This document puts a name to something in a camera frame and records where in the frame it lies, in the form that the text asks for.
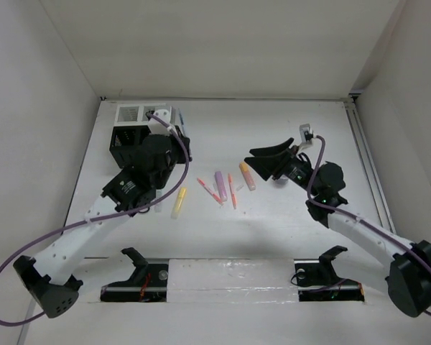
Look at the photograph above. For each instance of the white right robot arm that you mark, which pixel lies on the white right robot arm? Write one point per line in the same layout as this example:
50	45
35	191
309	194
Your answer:
406	265

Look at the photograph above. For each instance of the black mesh organizer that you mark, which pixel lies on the black mesh organizer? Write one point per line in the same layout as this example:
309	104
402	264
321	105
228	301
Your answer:
124	142

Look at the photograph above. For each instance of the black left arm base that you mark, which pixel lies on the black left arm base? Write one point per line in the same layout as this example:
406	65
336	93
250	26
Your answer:
146	283

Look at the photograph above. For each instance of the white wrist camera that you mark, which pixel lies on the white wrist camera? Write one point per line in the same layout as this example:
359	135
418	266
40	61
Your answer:
306	136
159	121

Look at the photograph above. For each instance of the purple highlighter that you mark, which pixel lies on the purple highlighter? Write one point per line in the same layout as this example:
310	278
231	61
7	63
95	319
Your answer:
221	186

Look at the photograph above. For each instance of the orange highlighter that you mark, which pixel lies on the orange highlighter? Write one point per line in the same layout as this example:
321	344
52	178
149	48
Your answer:
244	168

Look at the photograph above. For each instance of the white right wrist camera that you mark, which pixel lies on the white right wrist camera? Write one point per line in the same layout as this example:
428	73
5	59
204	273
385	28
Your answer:
306	136

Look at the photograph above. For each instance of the orange double-tip pen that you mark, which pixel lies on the orange double-tip pen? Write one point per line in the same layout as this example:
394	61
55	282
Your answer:
232	191

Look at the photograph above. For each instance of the yellow highlighter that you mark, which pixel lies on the yellow highlighter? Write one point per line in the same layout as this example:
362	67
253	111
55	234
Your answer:
178	203

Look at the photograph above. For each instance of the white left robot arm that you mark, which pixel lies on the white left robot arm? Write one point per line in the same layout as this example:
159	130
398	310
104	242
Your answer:
49	276

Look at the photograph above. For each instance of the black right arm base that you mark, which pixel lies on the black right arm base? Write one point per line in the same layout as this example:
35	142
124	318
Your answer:
317	281

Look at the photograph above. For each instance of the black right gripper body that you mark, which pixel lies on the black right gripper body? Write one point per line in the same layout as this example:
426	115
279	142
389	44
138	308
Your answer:
297	169

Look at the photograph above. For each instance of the green highlighter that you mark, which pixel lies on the green highlighter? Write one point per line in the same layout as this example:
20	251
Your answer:
158	205

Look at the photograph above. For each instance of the red double-tip pen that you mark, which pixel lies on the red double-tip pen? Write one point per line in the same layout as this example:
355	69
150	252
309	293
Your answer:
210	191

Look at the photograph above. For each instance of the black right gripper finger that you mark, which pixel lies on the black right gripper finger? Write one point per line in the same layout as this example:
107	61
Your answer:
265	166
278	150

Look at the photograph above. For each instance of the white mesh organizer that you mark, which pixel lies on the white mesh organizer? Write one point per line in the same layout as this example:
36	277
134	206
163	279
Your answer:
135	114

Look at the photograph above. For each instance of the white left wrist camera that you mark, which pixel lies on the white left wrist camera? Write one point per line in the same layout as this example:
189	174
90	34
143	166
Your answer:
159	121

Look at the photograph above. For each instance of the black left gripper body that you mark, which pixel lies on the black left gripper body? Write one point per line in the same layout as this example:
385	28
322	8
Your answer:
178	155

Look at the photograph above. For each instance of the blue pen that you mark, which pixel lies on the blue pen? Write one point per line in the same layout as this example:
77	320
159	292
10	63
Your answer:
182	125

